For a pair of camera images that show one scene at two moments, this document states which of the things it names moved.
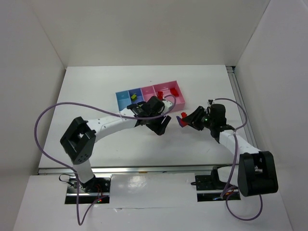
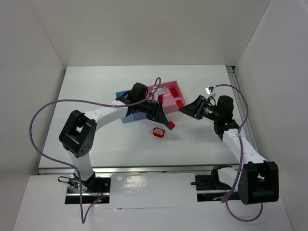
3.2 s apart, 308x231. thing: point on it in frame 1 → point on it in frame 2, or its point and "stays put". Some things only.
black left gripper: x=155 y=123 → x=156 y=109
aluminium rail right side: x=243 y=108 stays put
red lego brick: x=174 y=92 stays put
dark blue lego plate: x=178 y=119 → x=168 y=127
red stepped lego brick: x=184 y=123 → x=171 y=124
